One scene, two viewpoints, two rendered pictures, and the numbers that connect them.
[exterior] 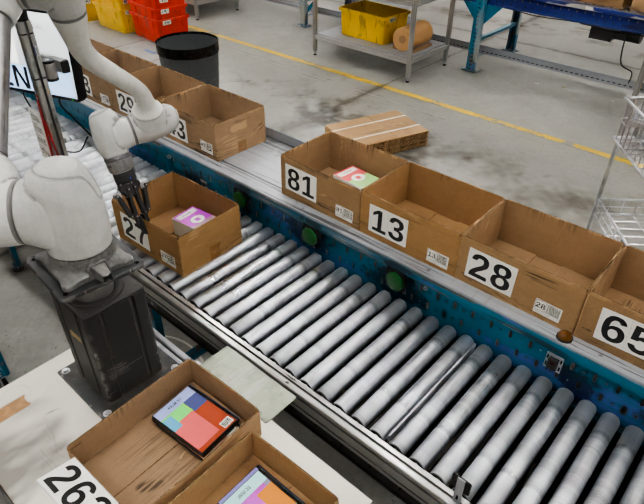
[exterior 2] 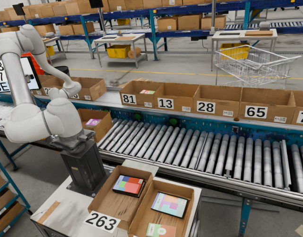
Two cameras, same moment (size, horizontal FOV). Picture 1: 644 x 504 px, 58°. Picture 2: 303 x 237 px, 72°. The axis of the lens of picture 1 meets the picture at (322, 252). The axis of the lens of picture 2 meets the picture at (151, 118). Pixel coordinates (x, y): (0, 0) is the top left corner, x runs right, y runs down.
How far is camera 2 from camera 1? 38 cm
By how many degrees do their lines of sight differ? 12
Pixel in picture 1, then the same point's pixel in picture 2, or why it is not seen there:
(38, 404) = (64, 201)
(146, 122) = (70, 89)
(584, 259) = (230, 96)
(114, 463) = (105, 209)
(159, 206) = not seen: hidden behind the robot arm
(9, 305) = (18, 183)
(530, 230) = (211, 92)
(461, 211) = (186, 93)
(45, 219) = (59, 121)
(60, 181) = (63, 105)
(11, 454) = (62, 222)
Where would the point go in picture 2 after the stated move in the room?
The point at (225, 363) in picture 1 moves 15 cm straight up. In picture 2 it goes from (128, 164) to (124, 150)
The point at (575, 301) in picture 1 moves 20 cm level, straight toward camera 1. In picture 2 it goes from (236, 106) to (239, 120)
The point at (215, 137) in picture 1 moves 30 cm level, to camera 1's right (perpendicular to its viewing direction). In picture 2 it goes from (90, 92) to (116, 86)
